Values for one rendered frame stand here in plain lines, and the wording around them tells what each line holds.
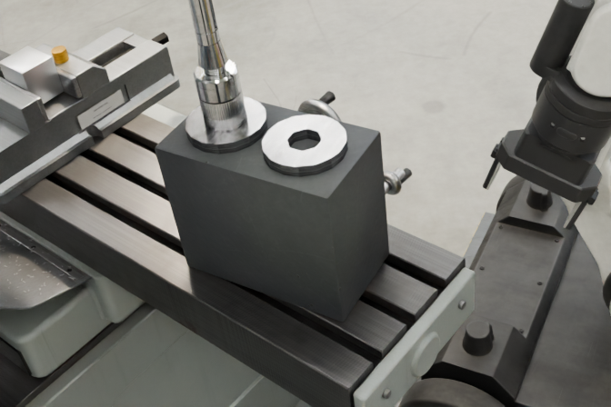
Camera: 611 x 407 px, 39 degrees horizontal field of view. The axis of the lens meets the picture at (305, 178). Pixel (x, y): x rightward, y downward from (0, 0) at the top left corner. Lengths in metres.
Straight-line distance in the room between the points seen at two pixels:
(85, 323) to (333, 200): 0.53
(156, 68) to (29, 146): 0.24
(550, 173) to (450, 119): 1.83
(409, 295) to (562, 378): 0.47
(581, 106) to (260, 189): 0.34
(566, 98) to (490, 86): 2.06
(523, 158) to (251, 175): 0.33
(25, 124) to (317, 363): 0.56
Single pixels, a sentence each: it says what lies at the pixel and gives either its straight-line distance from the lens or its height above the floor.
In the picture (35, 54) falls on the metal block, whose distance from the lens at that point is 1.30.
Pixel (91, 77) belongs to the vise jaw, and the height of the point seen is 1.04.
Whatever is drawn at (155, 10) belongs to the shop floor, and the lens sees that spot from 3.73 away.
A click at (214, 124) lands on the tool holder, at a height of 1.15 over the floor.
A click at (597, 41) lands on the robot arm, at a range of 0.88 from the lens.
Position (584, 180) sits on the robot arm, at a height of 1.02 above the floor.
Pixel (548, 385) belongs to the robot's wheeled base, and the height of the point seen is 0.57.
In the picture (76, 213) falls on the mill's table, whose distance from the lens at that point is 1.20.
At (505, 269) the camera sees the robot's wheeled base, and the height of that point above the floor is 0.59.
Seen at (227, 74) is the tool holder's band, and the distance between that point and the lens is 0.90.
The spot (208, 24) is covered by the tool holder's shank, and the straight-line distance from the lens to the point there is 0.87.
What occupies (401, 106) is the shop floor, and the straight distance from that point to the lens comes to 2.91.
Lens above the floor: 1.68
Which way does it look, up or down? 39 degrees down
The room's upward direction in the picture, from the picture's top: 8 degrees counter-clockwise
